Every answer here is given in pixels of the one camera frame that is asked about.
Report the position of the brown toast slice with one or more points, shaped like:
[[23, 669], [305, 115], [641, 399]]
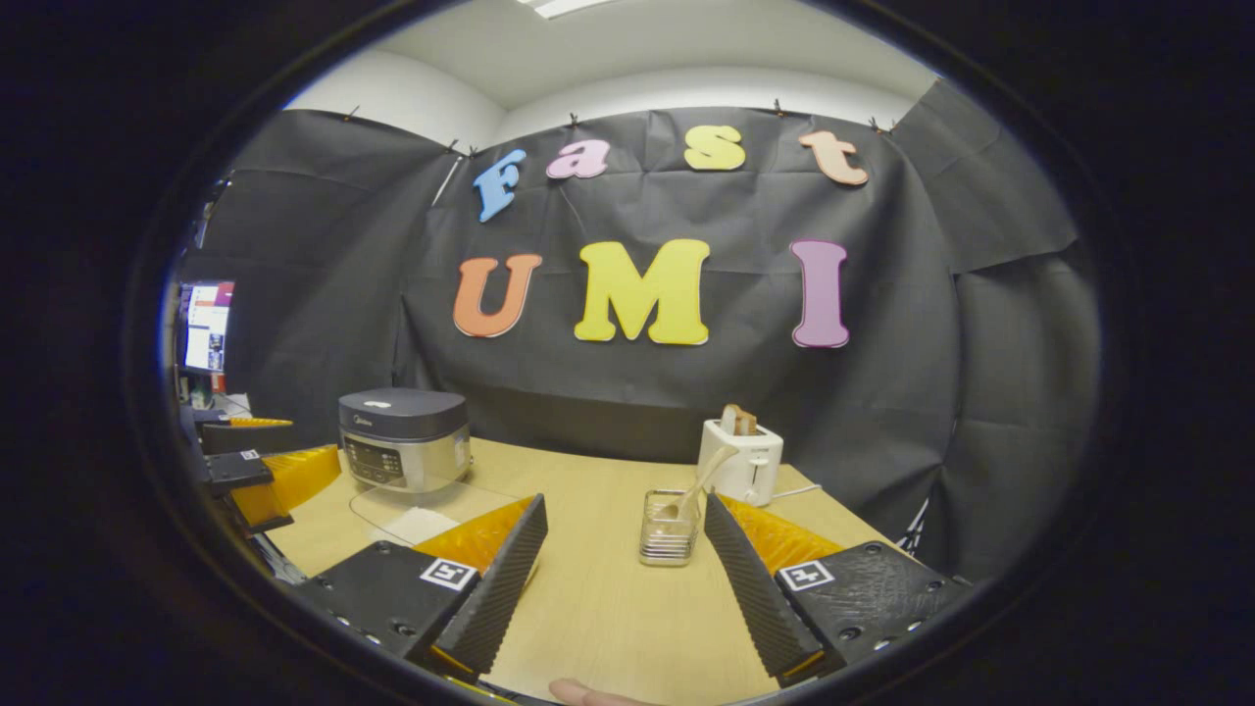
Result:
[[737, 422]]

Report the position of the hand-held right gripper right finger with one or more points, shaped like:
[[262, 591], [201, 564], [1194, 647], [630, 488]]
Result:
[[755, 598]]

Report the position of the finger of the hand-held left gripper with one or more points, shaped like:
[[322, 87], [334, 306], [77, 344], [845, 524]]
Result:
[[235, 436], [294, 480]]

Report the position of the wooden spoon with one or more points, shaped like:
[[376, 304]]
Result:
[[701, 480]]

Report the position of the grey silver rice cooker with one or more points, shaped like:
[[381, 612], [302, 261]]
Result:
[[402, 441]]

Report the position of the computer monitor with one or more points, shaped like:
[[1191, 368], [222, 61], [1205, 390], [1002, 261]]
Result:
[[208, 328]]

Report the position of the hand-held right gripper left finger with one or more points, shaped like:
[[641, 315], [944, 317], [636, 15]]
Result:
[[490, 598]]

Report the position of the white side table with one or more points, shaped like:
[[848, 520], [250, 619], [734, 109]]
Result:
[[233, 404]]

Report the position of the ceiling light panel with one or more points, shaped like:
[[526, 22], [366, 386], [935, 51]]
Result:
[[574, 7]]

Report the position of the black backdrop cloth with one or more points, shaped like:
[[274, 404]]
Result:
[[686, 392]]

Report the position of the white toaster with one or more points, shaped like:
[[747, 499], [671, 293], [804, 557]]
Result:
[[755, 461]]

